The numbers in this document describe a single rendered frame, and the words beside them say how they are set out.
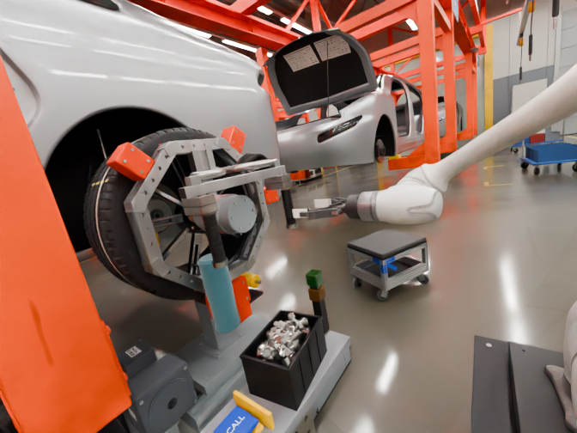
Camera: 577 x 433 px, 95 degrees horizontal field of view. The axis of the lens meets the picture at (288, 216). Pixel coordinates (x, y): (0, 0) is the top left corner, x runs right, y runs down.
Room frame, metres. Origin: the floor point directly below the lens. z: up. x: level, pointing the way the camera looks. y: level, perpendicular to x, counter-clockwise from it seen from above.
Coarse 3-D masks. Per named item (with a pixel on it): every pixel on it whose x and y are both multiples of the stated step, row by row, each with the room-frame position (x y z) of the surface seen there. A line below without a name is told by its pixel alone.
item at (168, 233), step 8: (160, 184) 1.31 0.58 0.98; (168, 192) 1.33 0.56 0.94; (152, 200) 1.22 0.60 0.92; (160, 200) 1.24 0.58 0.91; (152, 208) 1.21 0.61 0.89; (160, 208) 1.24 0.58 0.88; (168, 208) 1.27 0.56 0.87; (176, 224) 1.32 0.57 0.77; (160, 232) 1.26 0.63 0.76; (168, 232) 1.29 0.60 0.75; (176, 232) 1.32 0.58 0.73; (160, 240) 1.25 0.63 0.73; (168, 240) 1.28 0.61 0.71
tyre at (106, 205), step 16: (176, 128) 1.01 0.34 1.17; (192, 128) 1.08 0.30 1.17; (144, 144) 0.91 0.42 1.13; (96, 176) 0.93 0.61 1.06; (112, 176) 0.83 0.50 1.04; (96, 192) 0.86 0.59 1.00; (112, 192) 0.81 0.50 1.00; (128, 192) 0.84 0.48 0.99; (112, 208) 0.79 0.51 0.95; (112, 224) 0.78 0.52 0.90; (128, 224) 0.82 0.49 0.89; (96, 240) 0.84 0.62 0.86; (112, 240) 0.78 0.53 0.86; (128, 240) 0.80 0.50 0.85; (112, 256) 0.78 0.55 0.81; (128, 256) 0.79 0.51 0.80; (112, 272) 0.90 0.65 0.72; (128, 272) 0.79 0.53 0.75; (144, 272) 0.82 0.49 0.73; (144, 288) 0.81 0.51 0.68; (160, 288) 0.84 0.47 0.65; (176, 288) 0.88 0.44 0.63
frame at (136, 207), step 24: (168, 144) 0.88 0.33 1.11; (192, 144) 0.96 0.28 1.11; (216, 144) 1.02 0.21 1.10; (144, 192) 0.83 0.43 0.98; (144, 216) 0.78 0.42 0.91; (264, 216) 1.15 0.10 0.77; (144, 240) 0.76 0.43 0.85; (144, 264) 0.78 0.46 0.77; (240, 264) 1.02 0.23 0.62; (192, 288) 0.84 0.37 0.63
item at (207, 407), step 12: (240, 372) 0.98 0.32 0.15; (228, 384) 0.92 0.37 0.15; (240, 384) 0.93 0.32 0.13; (204, 396) 0.86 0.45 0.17; (216, 396) 0.87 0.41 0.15; (228, 396) 0.88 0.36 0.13; (192, 408) 0.82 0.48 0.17; (204, 408) 0.83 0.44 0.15; (216, 408) 0.83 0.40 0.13; (192, 420) 0.78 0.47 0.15; (204, 420) 0.79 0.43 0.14
